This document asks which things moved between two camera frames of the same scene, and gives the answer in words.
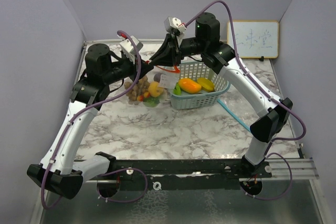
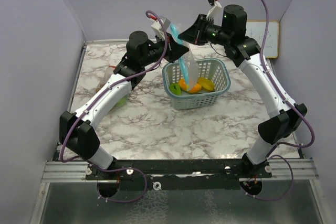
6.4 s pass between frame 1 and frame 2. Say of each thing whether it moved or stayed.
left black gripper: moved
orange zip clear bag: moved
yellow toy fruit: stayed
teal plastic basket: stayed
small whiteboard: stayed
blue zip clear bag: moved
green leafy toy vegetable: stayed
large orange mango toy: stayed
